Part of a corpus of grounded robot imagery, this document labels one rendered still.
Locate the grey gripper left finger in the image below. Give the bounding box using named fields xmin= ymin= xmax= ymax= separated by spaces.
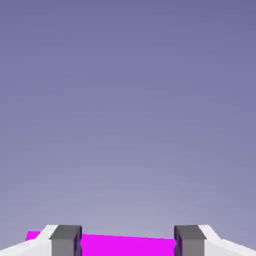
xmin=0 ymin=224 xmax=83 ymax=256

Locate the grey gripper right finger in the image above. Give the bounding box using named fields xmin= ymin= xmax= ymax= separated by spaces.
xmin=173 ymin=224 xmax=256 ymax=256

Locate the large magenta box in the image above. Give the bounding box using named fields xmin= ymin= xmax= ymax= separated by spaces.
xmin=25 ymin=230 xmax=177 ymax=256

